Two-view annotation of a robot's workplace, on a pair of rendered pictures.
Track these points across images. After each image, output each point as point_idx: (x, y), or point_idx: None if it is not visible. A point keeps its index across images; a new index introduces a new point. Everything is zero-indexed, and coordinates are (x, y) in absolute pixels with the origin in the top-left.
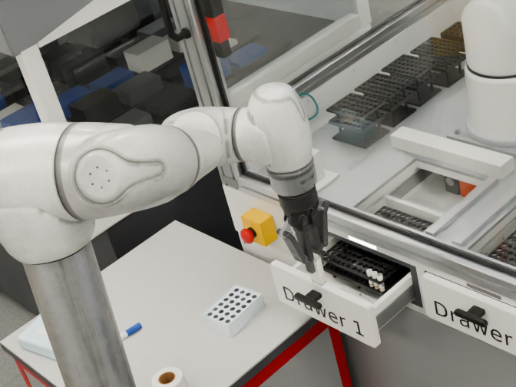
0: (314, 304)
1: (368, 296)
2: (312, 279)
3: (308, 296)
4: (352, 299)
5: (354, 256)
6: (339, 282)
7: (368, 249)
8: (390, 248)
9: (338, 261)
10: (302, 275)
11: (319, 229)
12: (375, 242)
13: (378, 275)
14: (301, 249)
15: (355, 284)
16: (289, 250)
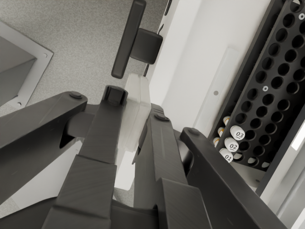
0: (114, 65)
1: (214, 106)
2: (127, 79)
3: (137, 38)
4: (131, 154)
5: (292, 77)
6: (255, 30)
7: (299, 122)
8: (278, 197)
9: (277, 45)
10: (189, 1)
11: (201, 188)
12: (301, 160)
13: (225, 156)
14: (39, 171)
15: (232, 84)
16: (30, 105)
